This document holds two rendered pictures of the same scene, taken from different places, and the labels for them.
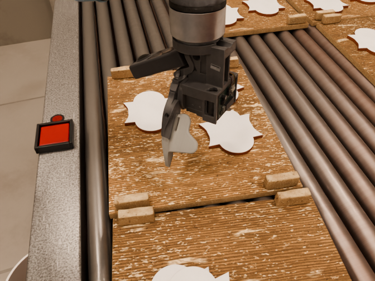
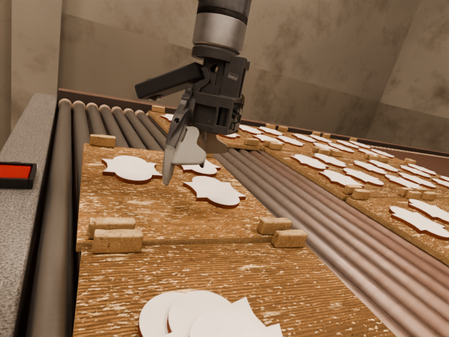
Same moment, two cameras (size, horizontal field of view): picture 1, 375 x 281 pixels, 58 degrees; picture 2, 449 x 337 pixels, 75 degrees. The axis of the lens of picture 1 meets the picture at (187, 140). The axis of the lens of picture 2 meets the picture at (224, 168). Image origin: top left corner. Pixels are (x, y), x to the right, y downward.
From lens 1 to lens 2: 27 cm
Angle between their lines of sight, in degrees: 31
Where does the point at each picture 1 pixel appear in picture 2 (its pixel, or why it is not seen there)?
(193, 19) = (223, 21)
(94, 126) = (63, 175)
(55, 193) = not seen: outside the picture
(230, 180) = (222, 225)
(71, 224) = (13, 257)
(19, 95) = not seen: outside the picture
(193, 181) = (184, 222)
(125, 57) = not seen: hidden behind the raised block
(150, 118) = (131, 172)
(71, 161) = (25, 198)
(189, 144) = (196, 154)
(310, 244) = (319, 280)
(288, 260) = (304, 293)
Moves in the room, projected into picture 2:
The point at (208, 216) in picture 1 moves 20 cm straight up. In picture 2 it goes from (206, 251) to (241, 114)
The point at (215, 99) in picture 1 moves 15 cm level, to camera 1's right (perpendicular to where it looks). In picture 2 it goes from (231, 104) to (321, 124)
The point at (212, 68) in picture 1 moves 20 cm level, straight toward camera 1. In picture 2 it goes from (230, 77) to (270, 91)
